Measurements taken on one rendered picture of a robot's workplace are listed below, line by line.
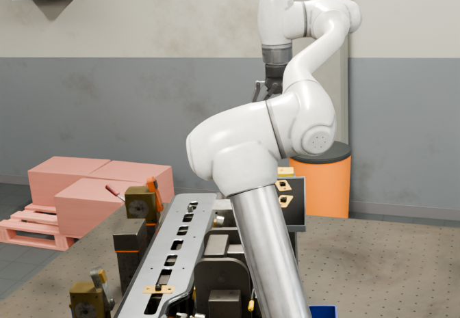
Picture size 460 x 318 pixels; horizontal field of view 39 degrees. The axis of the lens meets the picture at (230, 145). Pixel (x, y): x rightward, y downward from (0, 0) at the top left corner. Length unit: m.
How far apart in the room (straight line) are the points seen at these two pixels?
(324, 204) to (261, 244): 2.66
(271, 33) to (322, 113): 0.57
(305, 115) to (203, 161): 0.23
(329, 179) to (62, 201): 1.70
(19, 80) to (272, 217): 4.34
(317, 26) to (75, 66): 3.54
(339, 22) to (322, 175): 2.18
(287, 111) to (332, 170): 2.59
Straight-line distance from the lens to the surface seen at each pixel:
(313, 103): 1.34
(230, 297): 1.52
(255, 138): 1.32
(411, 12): 4.29
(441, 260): 2.59
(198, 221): 2.20
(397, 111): 4.41
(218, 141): 1.33
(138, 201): 2.33
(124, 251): 2.13
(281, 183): 2.01
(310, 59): 1.61
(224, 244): 1.61
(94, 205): 4.17
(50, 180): 4.80
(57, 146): 5.49
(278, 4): 1.84
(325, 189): 3.95
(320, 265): 2.52
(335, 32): 1.75
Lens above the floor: 1.90
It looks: 18 degrees down
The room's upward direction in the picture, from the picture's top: 4 degrees counter-clockwise
